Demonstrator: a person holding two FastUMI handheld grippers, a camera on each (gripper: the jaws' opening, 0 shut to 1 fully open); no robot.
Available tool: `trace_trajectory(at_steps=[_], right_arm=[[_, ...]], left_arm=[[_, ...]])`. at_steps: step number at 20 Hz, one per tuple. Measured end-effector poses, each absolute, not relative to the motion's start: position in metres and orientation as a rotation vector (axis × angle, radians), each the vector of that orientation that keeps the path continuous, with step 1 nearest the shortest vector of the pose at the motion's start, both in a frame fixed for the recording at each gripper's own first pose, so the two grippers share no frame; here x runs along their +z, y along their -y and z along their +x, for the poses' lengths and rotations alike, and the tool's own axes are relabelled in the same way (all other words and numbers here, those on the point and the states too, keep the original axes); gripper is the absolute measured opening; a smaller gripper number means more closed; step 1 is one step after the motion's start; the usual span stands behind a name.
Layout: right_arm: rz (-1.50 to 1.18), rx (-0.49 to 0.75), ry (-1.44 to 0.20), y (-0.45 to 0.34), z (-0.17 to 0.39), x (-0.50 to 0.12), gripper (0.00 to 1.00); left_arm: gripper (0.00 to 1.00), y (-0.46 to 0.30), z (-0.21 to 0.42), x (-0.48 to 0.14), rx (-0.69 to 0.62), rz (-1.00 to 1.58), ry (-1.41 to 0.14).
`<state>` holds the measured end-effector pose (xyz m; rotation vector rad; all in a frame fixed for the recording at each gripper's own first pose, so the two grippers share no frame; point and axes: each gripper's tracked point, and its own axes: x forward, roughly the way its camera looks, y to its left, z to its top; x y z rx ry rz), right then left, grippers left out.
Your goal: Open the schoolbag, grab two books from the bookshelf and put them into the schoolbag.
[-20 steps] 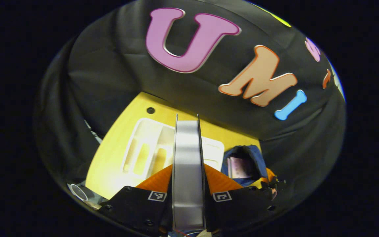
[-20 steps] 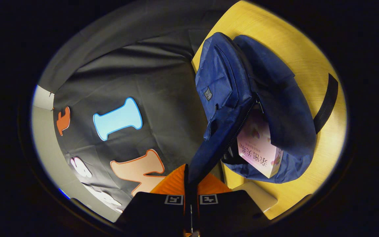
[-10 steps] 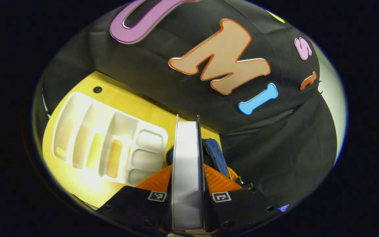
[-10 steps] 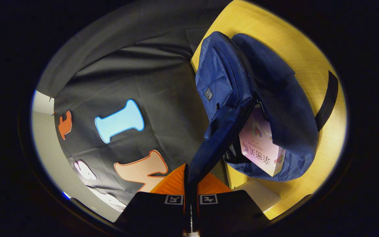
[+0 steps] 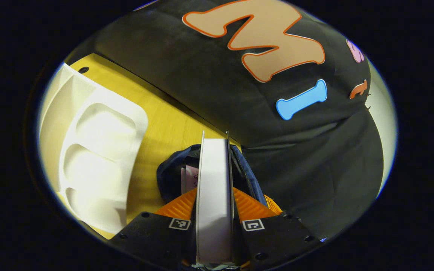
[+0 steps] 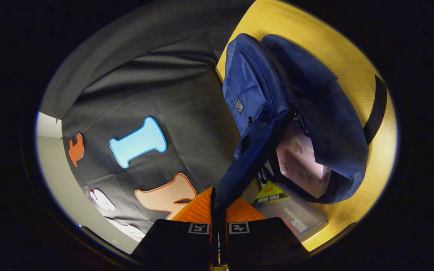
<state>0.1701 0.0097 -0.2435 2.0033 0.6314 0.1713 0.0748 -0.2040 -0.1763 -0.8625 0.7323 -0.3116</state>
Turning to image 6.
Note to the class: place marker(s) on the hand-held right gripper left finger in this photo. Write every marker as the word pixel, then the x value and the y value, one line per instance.
pixel 214 210

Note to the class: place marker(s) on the blue schoolbag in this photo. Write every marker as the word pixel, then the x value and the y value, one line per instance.
pixel 251 86

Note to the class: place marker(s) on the pink white book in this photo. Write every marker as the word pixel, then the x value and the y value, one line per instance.
pixel 300 162

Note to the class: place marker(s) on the black backdrop cloth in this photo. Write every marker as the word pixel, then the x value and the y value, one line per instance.
pixel 164 86

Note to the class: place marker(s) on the grey book yellow label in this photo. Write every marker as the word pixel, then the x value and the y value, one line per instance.
pixel 300 216

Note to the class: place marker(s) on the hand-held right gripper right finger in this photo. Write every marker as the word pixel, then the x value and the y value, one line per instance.
pixel 254 244

